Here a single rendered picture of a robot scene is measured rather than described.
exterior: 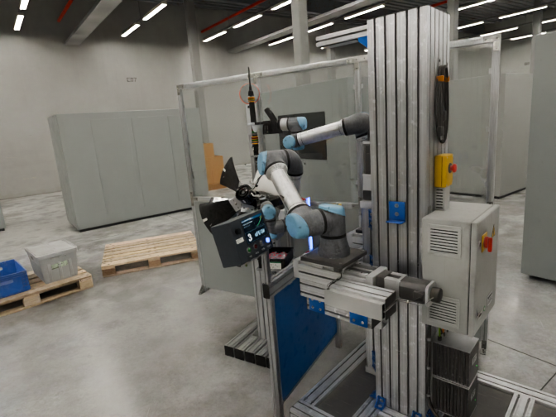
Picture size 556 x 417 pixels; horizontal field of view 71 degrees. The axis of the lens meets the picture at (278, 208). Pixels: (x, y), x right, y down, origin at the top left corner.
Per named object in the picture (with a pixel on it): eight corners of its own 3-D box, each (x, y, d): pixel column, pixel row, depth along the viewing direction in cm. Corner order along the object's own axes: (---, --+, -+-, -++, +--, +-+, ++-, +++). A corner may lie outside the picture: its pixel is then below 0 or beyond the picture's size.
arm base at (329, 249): (357, 251, 181) (356, 230, 179) (338, 261, 170) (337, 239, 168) (329, 246, 191) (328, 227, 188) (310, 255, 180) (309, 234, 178)
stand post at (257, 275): (262, 344, 299) (251, 229, 279) (272, 347, 294) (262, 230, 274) (259, 347, 295) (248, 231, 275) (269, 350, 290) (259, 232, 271)
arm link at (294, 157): (300, 144, 206) (294, 223, 229) (281, 146, 202) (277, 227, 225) (310, 150, 196) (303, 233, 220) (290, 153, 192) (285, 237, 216)
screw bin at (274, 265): (268, 256, 250) (267, 246, 248) (294, 257, 245) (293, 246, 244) (257, 270, 229) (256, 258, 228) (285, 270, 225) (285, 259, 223)
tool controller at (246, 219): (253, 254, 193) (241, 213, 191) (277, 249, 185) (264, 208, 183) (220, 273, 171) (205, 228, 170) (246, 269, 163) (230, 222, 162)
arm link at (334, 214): (351, 233, 175) (350, 203, 172) (325, 238, 170) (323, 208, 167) (337, 227, 186) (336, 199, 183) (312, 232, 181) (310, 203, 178)
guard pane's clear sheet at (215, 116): (194, 196, 382) (181, 88, 360) (486, 208, 253) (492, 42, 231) (194, 196, 381) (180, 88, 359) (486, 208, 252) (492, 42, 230)
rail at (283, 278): (333, 244, 274) (332, 233, 272) (337, 245, 272) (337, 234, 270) (263, 298, 199) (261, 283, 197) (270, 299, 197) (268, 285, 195)
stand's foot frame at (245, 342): (269, 317, 340) (268, 308, 338) (315, 327, 317) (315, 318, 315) (225, 355, 288) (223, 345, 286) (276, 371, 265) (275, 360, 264)
